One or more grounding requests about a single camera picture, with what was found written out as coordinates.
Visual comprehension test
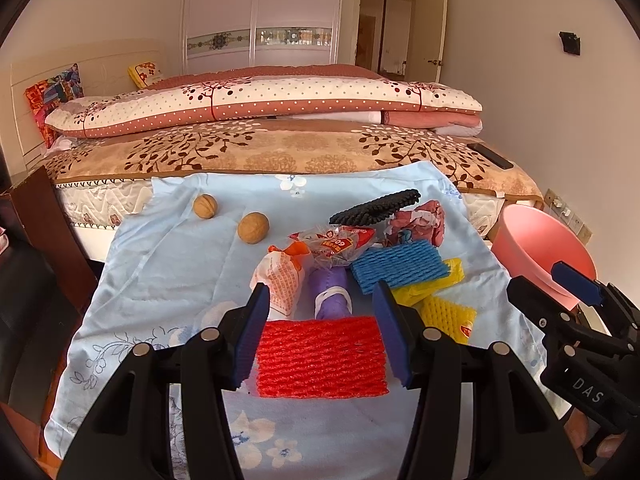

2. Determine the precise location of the yellow foam fruit net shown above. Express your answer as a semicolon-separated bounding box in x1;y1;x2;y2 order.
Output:
418;296;477;344

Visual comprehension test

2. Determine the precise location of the yellow plastic bag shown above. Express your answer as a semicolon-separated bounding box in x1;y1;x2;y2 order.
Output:
392;258;465;307

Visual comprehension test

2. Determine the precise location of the red foam fruit net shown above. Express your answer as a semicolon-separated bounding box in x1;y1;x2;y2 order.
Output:
256;316;388;400

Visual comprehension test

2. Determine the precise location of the blue foam fruit net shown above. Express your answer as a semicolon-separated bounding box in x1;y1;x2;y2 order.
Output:
350;240;450;295

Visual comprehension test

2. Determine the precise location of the white orange plastic bag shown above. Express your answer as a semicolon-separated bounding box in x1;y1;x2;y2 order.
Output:
250;240;312;321

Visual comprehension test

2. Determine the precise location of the purple plastic bag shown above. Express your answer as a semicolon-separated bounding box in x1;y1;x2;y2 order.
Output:
308;266;352;321

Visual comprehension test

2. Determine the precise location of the red patterned wrapper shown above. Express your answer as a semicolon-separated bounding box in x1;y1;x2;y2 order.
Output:
384;200;445;247

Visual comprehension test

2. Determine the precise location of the clear red snack wrapper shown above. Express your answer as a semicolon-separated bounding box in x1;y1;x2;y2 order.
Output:
288;224;376;269

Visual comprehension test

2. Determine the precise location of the pink plastic trash bucket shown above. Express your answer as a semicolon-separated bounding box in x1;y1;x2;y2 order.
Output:
491;204;597;310

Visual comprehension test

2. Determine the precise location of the person's right hand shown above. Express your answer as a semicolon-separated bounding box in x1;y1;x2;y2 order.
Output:
564;408;626;458

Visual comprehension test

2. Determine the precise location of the large brown walnut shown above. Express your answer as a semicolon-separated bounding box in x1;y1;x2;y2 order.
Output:
236;211;270;245

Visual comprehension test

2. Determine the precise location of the black smartphone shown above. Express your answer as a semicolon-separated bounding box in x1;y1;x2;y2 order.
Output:
466;143;513;170

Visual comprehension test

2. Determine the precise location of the small brown walnut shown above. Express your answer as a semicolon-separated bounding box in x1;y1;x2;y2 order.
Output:
192;194;218;220

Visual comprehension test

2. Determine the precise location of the dark wooden nightstand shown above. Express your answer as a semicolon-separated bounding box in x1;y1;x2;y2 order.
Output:
1;167;98;315

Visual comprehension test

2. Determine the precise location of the white quilted mattress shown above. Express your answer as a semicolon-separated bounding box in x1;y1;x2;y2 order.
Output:
54;179;153;230

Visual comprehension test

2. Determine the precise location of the brown leaf pattern bedspread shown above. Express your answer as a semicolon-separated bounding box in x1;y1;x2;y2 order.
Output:
43;119;542;200

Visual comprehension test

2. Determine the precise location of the pink folded blanket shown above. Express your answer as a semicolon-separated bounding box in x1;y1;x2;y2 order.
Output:
381;110;482;129

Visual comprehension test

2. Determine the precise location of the red white dotted quilt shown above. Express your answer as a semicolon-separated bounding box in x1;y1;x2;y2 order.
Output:
44;64;483;139

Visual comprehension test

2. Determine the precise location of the yellow red patterned pillow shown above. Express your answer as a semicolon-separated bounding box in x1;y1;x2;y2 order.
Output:
128;62;165;89

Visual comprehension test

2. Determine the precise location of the white room door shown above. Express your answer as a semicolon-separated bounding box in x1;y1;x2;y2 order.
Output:
406;0;448;82

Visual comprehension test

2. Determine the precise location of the colourful patchwork pillow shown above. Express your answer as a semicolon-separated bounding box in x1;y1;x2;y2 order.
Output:
24;63;84;148

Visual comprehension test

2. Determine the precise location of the beige bed headboard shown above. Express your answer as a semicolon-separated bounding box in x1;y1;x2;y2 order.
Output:
1;39;168;176

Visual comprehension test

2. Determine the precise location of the white sliding door wardrobe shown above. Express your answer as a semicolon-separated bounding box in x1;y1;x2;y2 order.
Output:
182;0;341;74

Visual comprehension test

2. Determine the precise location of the wall power socket strip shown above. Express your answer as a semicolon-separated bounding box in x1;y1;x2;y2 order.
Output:
544;188;592;245

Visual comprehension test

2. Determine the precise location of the black wall mounted device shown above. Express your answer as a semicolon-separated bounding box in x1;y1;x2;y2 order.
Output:
559;32;582;56

